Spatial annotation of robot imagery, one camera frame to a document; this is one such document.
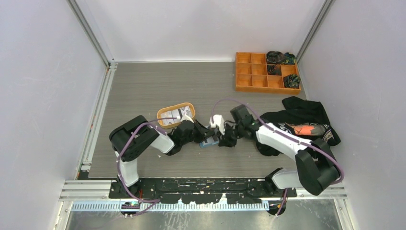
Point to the silver VIP card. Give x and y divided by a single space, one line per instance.
167 118

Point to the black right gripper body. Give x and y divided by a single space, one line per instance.
232 133

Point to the dark rolled sock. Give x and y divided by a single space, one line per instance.
275 57

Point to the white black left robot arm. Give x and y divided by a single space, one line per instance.
131 139

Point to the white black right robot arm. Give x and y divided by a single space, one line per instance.
316 167

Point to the orange compartment organizer box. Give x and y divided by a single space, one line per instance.
251 75

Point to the orange oval plastic tray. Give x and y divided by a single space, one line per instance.
170 108

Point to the black sock in compartment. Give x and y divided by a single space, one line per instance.
274 70

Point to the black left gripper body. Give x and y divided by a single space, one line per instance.
197 134

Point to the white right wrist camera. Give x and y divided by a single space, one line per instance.
217 121

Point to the aluminium frame rail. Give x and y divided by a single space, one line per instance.
87 195

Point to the green patterned rolled sock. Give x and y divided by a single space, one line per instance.
290 59

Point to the white striped card in tray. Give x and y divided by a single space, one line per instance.
179 113

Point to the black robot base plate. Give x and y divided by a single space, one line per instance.
205 190

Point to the green black rolled sock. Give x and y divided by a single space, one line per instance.
292 81

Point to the blue leather card holder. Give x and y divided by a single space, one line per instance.
205 136

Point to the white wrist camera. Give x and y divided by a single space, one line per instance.
186 118
217 121

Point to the black t-shirt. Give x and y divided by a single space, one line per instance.
303 118

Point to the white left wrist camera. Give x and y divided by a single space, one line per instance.
186 118

